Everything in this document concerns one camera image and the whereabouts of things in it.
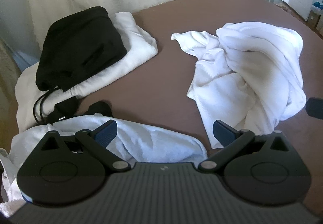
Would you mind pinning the pale blue cloth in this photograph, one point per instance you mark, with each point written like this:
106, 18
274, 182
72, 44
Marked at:
151, 140

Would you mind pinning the white terry towel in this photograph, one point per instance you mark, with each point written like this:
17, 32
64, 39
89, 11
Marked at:
10, 188

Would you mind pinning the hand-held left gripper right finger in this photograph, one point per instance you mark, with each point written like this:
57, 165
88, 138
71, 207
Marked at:
222, 135

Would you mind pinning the black folded garment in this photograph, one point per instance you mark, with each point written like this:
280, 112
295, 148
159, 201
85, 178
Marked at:
80, 44

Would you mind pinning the small black cloth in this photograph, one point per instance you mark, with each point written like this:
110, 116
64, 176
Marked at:
101, 107

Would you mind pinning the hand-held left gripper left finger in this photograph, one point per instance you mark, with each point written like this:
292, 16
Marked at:
107, 133

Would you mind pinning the black power adapter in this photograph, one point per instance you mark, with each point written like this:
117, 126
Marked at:
65, 109

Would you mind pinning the cream folded garment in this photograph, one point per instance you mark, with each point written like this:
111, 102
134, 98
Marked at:
136, 44

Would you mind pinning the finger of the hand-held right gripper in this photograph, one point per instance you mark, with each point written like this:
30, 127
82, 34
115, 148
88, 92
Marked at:
315, 109

